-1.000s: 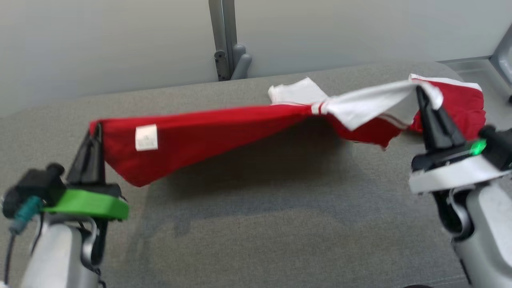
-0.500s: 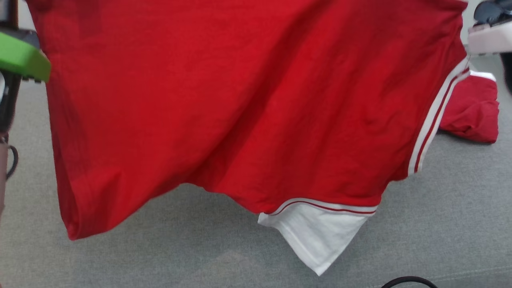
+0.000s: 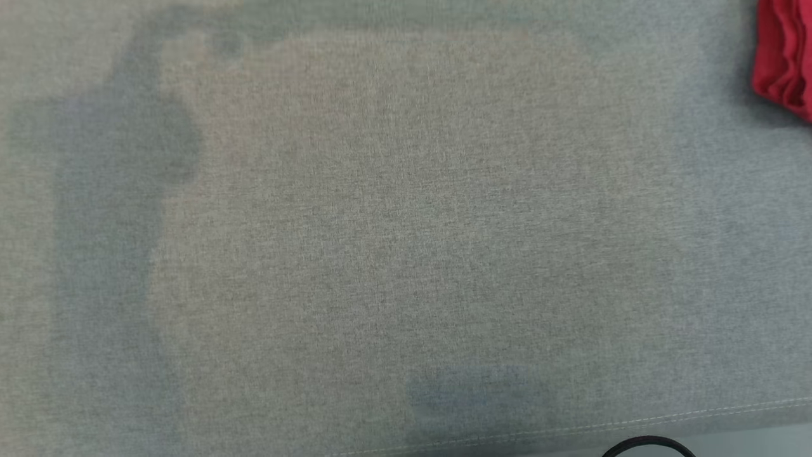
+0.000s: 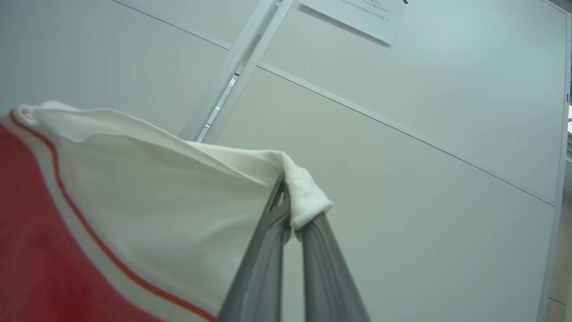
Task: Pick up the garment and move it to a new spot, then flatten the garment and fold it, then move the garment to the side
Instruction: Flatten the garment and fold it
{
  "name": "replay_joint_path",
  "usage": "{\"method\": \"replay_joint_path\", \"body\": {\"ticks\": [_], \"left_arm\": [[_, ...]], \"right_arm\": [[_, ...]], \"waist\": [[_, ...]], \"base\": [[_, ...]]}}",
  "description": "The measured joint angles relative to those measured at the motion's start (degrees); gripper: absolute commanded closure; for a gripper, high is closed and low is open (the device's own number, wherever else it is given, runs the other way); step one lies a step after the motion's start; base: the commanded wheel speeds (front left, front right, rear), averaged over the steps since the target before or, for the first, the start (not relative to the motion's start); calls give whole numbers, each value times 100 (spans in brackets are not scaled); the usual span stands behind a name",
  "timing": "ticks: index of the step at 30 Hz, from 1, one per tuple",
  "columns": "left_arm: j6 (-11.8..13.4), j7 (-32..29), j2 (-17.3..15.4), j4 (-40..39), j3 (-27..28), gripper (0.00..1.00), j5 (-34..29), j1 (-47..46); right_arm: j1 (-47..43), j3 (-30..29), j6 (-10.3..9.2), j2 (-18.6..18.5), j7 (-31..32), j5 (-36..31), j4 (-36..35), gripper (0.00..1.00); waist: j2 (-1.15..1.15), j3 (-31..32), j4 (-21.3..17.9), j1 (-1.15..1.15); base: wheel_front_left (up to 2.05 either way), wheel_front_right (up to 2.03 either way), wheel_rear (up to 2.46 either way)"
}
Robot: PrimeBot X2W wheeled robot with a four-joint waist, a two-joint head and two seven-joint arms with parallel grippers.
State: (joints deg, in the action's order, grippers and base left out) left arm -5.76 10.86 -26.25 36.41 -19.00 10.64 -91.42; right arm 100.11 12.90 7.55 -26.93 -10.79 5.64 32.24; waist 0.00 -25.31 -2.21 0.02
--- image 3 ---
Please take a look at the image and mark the red Bulls 23 shorts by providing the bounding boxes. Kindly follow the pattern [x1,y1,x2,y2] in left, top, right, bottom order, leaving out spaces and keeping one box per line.
[752,0,812,123]

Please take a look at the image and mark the grey fabric sofa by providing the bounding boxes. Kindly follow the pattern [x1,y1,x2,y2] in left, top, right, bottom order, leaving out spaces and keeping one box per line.
[0,0,812,457]

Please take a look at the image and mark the black cable loop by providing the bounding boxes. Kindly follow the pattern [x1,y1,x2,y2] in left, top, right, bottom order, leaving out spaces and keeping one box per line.
[601,435,698,457]

